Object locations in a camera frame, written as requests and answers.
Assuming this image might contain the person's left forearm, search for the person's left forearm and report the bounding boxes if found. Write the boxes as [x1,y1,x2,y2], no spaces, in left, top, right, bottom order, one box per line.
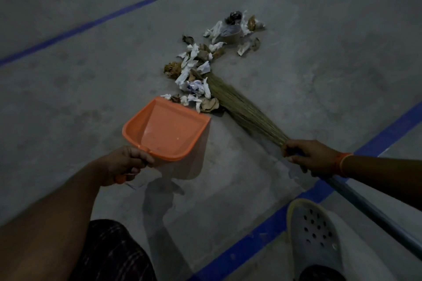
[0,167,103,281]

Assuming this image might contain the person's left hand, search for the person's left hand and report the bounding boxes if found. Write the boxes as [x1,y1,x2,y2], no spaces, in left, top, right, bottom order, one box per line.
[89,145,155,187]

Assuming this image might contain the orange wrist band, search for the orange wrist band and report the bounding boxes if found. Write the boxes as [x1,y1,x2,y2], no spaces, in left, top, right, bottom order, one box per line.
[335,152,354,179]

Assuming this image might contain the orange plastic dustpan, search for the orange plastic dustpan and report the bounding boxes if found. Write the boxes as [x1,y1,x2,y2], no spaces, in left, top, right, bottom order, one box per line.
[116,96,211,185]

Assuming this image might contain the grey perforated clog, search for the grey perforated clog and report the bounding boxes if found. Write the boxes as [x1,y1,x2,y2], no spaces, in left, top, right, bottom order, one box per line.
[286,198,345,281]

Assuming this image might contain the person's right forearm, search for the person's right forearm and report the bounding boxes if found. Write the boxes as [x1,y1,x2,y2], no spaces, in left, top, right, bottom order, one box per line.
[339,155,422,212]

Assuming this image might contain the person's right hand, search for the person's right hand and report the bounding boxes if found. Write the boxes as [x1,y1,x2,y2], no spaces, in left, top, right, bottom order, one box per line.
[281,139,343,178]

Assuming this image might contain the black patterned trousers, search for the black patterned trousers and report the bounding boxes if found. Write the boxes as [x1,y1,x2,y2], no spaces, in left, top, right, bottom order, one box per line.
[67,219,347,281]

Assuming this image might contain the pile of paper scraps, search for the pile of paper scraps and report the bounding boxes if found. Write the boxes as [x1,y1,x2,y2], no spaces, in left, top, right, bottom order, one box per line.
[160,10,267,114]

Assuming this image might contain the grass broom with metal handle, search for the grass broom with metal handle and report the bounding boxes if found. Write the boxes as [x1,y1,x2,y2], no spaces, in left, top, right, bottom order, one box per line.
[191,68,422,262]

